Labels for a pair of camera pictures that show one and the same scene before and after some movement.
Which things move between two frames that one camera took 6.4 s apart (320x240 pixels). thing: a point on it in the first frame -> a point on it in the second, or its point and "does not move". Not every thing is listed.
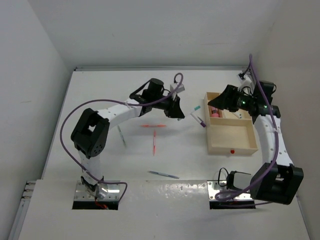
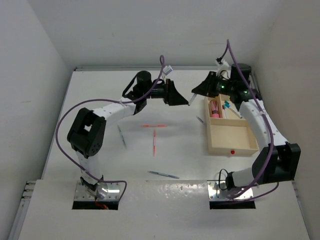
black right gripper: [226, 99] -> [207, 87]
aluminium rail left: [20, 216] does not move
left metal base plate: [113, 193] does not move
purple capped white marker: [202, 124] -> [191, 99]
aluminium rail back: [205, 68] does not move
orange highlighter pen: [160, 125] does not move
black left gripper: [173, 110] -> [170, 96]
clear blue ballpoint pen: [163, 174] does not move
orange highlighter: [154, 147] does not move
